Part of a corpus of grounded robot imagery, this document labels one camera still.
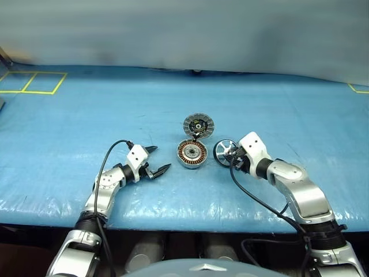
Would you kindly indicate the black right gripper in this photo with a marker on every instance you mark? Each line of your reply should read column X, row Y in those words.
column 240, row 160

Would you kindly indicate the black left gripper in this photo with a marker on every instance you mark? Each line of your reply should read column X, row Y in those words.
column 147, row 171

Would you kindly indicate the silver spoked motor rotor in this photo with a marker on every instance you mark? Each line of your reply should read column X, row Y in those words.
column 221, row 147

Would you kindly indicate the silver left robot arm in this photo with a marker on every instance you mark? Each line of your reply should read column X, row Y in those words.
column 106, row 181

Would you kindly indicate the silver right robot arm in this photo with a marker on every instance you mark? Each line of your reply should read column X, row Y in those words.
column 302, row 187

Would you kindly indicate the motor stator with copper windings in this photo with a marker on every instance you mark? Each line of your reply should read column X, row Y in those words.
column 191, row 153

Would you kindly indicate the round grey rotor disc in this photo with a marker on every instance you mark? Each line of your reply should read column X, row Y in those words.
column 199, row 125

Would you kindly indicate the blue plastic table cover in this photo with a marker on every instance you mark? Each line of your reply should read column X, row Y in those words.
column 115, row 115

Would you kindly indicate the grey rounded cylinder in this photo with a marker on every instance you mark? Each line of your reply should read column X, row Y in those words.
column 145, row 251
column 219, row 248

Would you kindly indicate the grey robot torso with emblem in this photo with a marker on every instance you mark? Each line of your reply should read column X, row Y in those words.
column 184, row 269

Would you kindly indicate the dark metal bar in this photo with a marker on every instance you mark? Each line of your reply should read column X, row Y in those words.
column 4, row 56

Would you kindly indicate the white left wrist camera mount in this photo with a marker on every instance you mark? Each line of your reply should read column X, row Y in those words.
column 137, row 155

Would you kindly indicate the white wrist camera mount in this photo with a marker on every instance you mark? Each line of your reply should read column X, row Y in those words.
column 137, row 155
column 253, row 145

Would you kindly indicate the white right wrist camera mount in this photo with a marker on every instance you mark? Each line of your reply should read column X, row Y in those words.
column 253, row 145

